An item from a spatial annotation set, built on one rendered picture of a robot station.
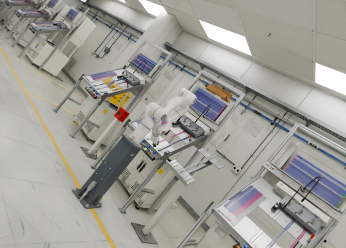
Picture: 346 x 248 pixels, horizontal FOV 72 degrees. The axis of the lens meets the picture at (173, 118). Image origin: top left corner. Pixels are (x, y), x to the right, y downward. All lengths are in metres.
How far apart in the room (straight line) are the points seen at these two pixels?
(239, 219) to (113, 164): 1.20
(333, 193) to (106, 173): 2.01
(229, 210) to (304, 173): 0.81
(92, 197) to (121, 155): 0.46
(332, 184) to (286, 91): 2.38
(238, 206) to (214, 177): 2.09
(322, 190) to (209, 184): 2.22
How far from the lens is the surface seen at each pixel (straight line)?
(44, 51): 6.61
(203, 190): 4.41
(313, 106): 4.49
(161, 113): 2.18
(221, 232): 2.54
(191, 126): 2.95
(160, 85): 4.09
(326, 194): 2.59
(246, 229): 2.24
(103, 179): 2.33
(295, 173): 2.62
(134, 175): 3.11
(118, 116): 3.34
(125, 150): 2.24
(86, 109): 4.21
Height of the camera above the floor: 1.11
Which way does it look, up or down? level
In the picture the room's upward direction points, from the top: 39 degrees clockwise
